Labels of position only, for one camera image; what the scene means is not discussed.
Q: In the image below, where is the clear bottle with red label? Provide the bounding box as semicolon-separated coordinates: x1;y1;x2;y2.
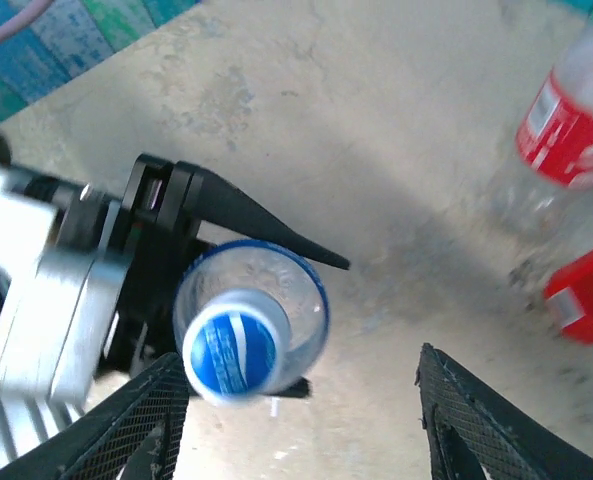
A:
490;0;593;251

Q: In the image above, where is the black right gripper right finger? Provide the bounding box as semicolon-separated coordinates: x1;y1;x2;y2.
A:
414;342;593;480

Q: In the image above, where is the aluminium front rail frame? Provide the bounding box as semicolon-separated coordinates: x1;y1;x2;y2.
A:
0;389;85;474

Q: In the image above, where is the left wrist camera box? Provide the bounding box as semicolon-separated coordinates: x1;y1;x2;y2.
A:
0;162;130;404

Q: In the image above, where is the red plastic bottle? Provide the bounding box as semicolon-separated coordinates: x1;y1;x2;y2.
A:
542;238;593;347

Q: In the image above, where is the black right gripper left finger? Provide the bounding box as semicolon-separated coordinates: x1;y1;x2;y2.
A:
0;351;191;480

